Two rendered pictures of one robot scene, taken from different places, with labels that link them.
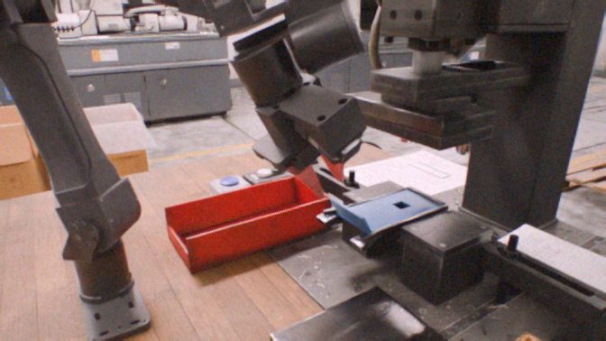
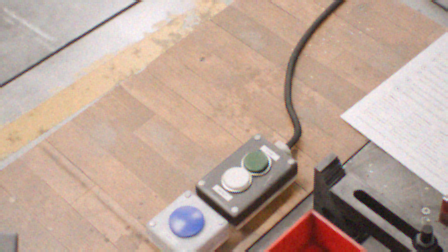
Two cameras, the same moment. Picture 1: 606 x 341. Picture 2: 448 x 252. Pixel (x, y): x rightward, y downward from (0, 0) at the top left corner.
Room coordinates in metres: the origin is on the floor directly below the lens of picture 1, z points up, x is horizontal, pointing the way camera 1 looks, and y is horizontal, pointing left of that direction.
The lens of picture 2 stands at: (0.17, 0.18, 1.80)
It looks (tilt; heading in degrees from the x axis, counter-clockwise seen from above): 51 degrees down; 353
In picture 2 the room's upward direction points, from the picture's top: 5 degrees counter-clockwise
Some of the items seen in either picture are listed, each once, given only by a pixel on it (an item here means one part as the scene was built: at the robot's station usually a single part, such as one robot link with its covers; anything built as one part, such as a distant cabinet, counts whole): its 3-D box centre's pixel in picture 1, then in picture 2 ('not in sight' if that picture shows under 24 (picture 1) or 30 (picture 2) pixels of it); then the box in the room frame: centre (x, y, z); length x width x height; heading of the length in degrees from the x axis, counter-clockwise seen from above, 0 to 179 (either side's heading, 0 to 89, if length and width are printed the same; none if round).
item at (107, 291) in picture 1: (103, 269); not in sight; (0.45, 0.27, 0.94); 0.20 x 0.07 x 0.08; 33
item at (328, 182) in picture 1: (336, 189); (392, 232); (0.68, -0.05, 0.95); 0.15 x 0.03 x 0.10; 33
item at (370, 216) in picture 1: (387, 203); not in sight; (0.52, -0.11, 1.00); 0.15 x 0.07 x 0.03; 123
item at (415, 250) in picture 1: (408, 237); not in sight; (0.53, -0.15, 0.94); 0.20 x 0.10 x 0.07; 33
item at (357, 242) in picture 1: (377, 236); not in sight; (0.46, -0.09, 0.98); 0.07 x 0.02 x 0.01; 123
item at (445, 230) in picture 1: (411, 212); not in sight; (0.53, -0.15, 0.98); 0.20 x 0.10 x 0.01; 33
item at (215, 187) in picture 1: (230, 195); (188, 236); (0.76, 0.16, 0.90); 0.07 x 0.07 x 0.06; 33
